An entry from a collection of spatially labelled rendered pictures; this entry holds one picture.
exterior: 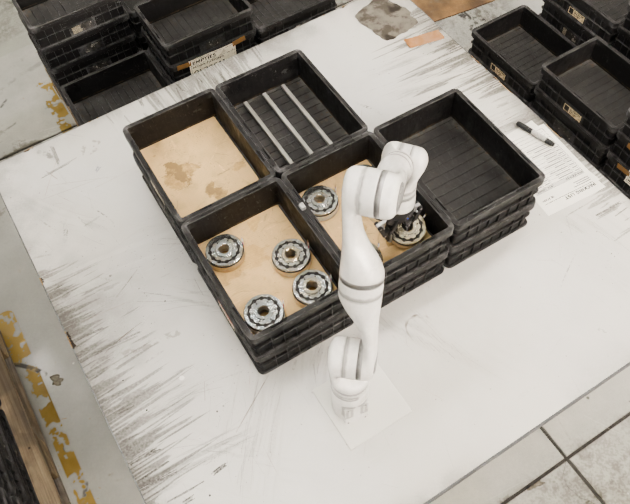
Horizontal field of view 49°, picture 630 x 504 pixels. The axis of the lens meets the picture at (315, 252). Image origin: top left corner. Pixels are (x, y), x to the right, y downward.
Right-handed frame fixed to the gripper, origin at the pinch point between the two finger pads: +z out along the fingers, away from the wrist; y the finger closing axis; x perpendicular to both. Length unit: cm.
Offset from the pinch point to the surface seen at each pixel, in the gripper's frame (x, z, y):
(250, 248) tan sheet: 18.3, 4.1, -34.9
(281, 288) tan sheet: 3.1, 3.8, -33.6
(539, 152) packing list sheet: 10, 18, 61
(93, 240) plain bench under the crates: 53, 17, -72
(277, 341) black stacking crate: -10.0, 2.8, -41.7
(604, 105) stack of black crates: 32, 51, 120
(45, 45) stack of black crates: 171, 41, -57
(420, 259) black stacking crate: -9.1, 2.4, 1.6
